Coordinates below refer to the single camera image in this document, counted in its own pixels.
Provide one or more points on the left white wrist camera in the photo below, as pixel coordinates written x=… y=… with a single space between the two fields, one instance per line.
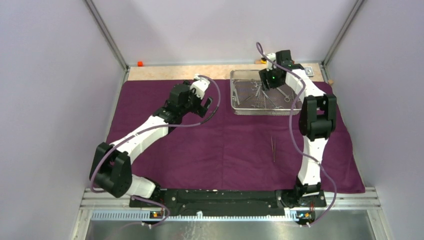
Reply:
x=199 y=86

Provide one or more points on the blue playing card deck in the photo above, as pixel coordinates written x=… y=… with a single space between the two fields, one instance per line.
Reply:
x=309 y=71

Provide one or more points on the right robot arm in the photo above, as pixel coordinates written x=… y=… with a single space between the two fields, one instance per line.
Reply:
x=317 y=118

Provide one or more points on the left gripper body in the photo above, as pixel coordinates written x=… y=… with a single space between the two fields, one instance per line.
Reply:
x=193 y=104

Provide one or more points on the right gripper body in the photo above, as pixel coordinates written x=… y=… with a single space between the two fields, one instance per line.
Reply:
x=270 y=77

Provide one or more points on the steel forceps clamp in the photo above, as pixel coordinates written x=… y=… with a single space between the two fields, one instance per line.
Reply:
x=256 y=86

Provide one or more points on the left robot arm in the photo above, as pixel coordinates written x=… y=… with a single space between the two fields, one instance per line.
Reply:
x=111 y=169

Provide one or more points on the metal mesh instrument tray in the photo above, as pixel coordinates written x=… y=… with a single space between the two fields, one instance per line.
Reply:
x=241 y=80

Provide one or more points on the steel needle holder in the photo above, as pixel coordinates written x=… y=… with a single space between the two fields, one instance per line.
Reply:
x=273 y=148

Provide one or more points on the purple cloth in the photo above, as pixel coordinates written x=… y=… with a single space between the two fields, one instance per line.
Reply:
x=229 y=152

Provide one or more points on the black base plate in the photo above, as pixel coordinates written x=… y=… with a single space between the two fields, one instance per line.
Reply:
x=234 y=203

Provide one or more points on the steel hemostat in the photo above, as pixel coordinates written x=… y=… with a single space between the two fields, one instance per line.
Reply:
x=263 y=101

